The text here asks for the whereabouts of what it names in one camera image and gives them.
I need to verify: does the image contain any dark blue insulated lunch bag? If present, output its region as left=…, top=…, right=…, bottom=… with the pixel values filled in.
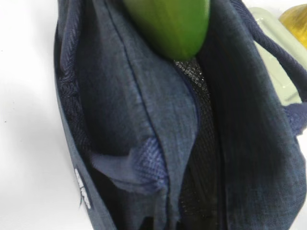
left=54, top=0, right=307, bottom=230

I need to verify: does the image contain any green cucumber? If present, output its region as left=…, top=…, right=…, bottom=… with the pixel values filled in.
left=123, top=0, right=211, bottom=61

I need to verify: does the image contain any green lidded glass food container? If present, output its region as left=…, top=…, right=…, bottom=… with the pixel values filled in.
left=249, top=7, right=307, bottom=106

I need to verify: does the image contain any yellow gourd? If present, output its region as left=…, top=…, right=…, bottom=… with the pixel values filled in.
left=279, top=4, right=307, bottom=33

